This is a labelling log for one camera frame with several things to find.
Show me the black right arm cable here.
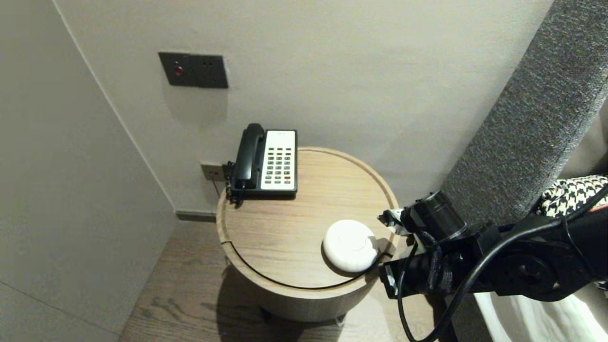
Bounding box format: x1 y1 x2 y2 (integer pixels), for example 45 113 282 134
397 185 608 342

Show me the beige wall jack plate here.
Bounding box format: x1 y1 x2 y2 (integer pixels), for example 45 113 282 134
200 163 225 182

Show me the black white houndstooth pillow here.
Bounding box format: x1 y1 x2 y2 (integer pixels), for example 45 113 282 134
539 175 608 219

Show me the white round dome device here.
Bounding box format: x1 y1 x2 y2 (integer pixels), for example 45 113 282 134
323 219 379 273

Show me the black coiled telephone cord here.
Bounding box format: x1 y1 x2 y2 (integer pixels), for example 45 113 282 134
223 161 244 209

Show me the dark wall switch panel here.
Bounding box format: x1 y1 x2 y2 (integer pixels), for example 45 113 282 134
158 52 229 89

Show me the black telephone base white keypad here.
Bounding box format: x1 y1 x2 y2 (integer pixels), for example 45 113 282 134
230 130 298 199

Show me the dark metal nightstand leg frame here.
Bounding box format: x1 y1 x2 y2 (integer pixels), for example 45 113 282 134
259 308 346 328

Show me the curved wooden nightstand drawer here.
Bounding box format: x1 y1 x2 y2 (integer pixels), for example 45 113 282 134
221 241 393 323

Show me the white bed sheet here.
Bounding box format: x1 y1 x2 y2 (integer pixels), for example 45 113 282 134
473 283 608 342

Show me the round wooden nightstand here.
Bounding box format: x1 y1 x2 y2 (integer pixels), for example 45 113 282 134
216 146 401 290

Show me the grey fabric bed headboard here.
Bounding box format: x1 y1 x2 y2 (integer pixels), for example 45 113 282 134
439 0 608 226

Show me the black telephone handset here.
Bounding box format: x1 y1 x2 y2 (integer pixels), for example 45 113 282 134
233 123 266 190

